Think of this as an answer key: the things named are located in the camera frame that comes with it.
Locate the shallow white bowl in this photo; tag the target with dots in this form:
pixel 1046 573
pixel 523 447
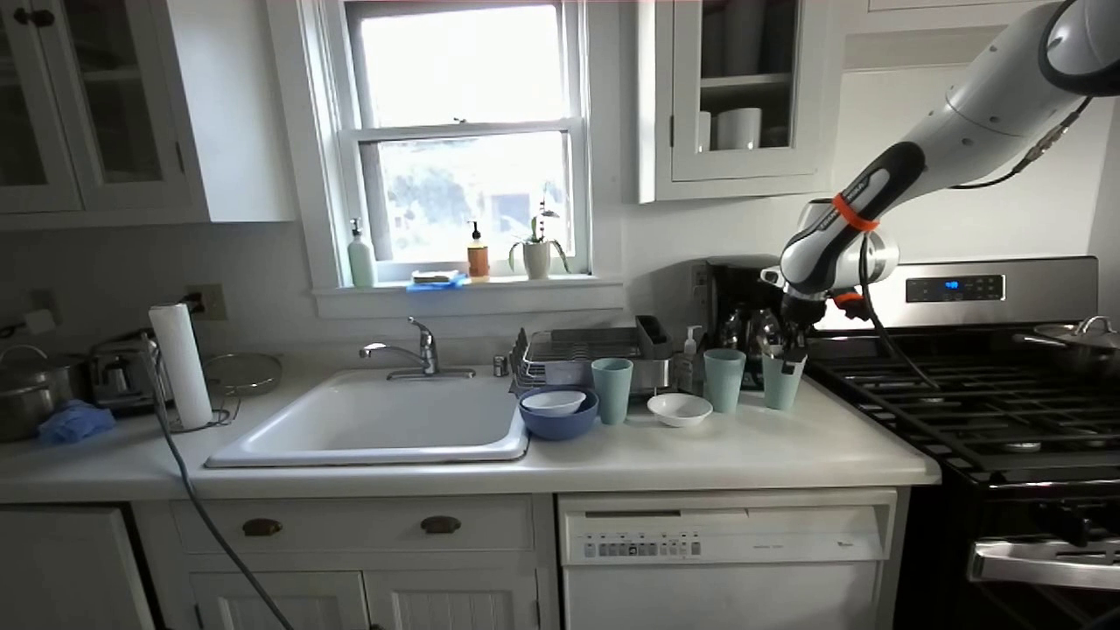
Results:
pixel 681 409

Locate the white pot with plant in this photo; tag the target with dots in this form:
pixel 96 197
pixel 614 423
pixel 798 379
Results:
pixel 538 258

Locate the white wall cabinet with canisters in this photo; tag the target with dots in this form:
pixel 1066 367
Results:
pixel 818 150

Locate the wall power outlet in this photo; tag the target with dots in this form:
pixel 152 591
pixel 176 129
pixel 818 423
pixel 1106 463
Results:
pixel 212 303

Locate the white framed window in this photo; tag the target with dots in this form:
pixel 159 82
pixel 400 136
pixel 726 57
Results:
pixel 465 141

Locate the white dishwasher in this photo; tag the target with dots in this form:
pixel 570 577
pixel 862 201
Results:
pixel 729 573

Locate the silver toaster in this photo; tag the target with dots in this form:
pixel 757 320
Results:
pixel 120 373

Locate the white kitchen sink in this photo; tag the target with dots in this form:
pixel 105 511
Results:
pixel 373 423

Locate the white sink base cabinet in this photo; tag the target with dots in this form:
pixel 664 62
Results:
pixel 350 560

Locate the black coffee maker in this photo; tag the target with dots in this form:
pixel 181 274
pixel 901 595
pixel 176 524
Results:
pixel 741 292

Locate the metal cooking pot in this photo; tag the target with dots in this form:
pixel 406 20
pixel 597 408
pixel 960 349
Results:
pixel 24 388

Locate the black gas stove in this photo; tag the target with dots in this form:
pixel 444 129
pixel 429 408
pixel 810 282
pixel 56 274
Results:
pixel 993 441

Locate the orange soap bottle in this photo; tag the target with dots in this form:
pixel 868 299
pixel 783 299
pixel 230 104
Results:
pixel 478 258

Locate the dark dish rack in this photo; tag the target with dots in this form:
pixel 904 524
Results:
pixel 583 343

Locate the blue cloth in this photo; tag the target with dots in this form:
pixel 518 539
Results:
pixel 76 422

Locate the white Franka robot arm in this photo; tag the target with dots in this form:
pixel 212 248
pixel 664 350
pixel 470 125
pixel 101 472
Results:
pixel 980 118

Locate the clear soap pump bottle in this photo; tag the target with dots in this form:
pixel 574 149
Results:
pixel 689 365

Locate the white canister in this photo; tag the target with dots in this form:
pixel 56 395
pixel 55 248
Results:
pixel 703 129
pixel 735 127

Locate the light blue cup with fork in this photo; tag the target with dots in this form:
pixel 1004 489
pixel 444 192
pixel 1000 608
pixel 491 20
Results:
pixel 783 386

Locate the small white bowl in blue bowl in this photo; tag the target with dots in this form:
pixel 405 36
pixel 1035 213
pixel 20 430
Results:
pixel 555 404

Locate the white green bottle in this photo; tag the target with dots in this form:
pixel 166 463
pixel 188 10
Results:
pixel 363 265

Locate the white paper towel roll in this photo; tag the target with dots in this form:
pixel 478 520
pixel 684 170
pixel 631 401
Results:
pixel 181 367

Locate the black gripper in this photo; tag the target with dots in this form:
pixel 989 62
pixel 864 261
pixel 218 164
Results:
pixel 806 311

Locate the white glass door wall cabinet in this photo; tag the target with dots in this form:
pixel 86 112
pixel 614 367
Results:
pixel 142 118

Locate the chrome faucet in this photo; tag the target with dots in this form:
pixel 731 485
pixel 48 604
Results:
pixel 422 349

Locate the glass pot lid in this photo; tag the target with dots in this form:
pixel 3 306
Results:
pixel 245 373

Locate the glass coffee carafe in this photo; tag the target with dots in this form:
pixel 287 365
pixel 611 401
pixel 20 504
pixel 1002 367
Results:
pixel 751 330

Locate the blue sponge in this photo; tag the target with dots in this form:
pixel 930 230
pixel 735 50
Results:
pixel 434 282

